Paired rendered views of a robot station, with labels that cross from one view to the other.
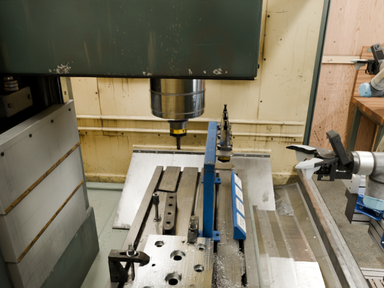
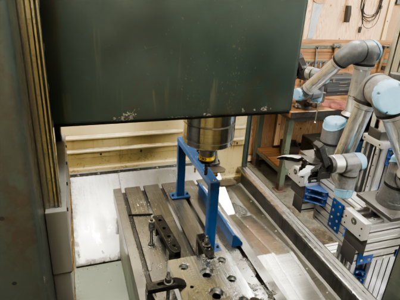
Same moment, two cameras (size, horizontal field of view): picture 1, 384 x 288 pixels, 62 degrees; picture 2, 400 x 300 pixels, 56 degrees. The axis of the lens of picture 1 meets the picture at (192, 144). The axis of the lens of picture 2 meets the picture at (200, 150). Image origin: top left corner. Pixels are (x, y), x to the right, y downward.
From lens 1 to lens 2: 0.55 m
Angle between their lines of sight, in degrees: 23
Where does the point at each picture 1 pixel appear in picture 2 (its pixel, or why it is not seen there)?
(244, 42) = (286, 84)
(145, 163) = (89, 188)
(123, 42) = (190, 88)
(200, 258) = (227, 269)
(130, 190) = (81, 221)
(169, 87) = (215, 122)
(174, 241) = (195, 261)
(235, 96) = not seen: hidden behind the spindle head
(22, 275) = not seen: outside the picture
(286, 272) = (273, 266)
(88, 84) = not seen: hidden behind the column
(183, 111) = (224, 142)
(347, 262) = (316, 245)
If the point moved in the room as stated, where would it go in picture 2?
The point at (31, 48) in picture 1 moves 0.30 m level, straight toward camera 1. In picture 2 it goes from (97, 98) to (193, 133)
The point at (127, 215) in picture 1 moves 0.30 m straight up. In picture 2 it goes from (88, 249) to (84, 197)
